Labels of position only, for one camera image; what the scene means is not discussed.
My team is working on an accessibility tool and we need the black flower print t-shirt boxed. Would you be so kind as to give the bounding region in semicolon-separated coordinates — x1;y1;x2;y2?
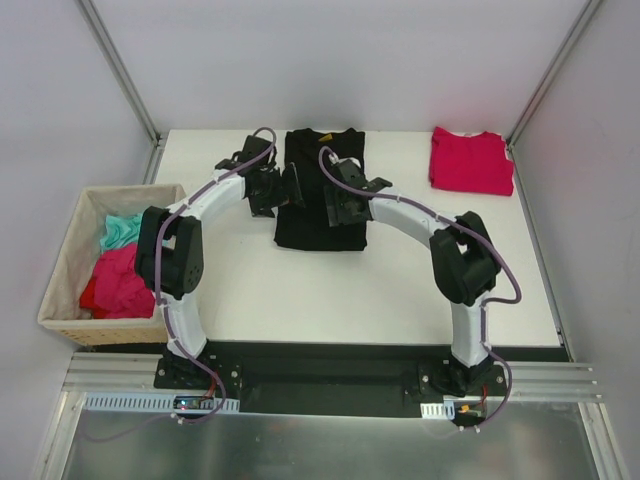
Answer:
274;128;367;252

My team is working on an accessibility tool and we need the wicker laundry basket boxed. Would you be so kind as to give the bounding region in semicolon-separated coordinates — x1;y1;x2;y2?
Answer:
37;184;186;346

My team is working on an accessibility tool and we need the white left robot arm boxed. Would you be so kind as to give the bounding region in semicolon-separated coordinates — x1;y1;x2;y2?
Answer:
134;127;305;389

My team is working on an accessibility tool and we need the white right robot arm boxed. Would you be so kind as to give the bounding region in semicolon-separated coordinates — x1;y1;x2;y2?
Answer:
318;153;502;396

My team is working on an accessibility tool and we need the folded red t-shirt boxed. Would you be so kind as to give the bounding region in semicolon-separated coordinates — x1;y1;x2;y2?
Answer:
429;127;514;197

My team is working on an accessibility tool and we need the teal t-shirt in basket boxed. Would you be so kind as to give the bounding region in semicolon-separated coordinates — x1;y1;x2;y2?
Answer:
100;213;143;253

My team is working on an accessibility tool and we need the red t-shirt in basket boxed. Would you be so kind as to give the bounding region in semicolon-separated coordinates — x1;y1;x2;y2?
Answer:
79;243;155;319

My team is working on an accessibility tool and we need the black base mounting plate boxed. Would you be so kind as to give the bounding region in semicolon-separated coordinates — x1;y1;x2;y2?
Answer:
154;341;507;418

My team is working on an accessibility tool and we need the left aluminium frame post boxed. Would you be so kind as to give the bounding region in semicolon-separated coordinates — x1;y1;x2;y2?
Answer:
75;0;161;147

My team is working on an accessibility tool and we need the aluminium frame post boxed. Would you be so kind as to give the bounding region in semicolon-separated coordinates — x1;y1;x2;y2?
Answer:
75;0;161;147
506;0;605;151

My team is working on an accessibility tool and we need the right white cable duct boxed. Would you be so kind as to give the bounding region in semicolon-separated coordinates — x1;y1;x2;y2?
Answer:
420;401;487;420

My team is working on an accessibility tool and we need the white cable duct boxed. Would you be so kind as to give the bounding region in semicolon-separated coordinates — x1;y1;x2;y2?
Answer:
420;401;487;420
84;393;240;415

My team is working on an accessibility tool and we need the aluminium front rail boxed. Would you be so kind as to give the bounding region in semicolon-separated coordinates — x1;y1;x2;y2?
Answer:
63;352;605;403

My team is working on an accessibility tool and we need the left white cable duct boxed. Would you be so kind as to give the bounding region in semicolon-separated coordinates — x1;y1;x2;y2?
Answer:
84;393;240;415

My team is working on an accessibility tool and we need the right aluminium frame post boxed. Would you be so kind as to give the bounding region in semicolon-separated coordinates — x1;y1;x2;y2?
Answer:
506;0;605;151

